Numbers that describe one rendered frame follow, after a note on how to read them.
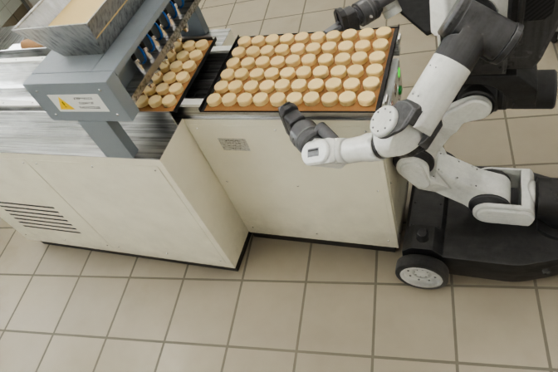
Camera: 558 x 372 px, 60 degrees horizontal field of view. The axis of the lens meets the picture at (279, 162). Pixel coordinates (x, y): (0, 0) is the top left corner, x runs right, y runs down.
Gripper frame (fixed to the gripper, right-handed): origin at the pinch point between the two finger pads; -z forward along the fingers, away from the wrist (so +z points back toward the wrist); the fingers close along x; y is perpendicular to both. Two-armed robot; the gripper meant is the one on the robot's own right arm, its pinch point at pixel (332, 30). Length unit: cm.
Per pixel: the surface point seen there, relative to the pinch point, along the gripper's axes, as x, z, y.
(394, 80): -6.9, 2.9, 30.2
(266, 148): -20.6, -40.8, 12.6
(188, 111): -3, -58, -6
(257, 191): -47, -50, 4
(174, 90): 2, -58, -12
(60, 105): 20, -91, -10
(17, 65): 0, -113, -101
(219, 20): -89, 4, -208
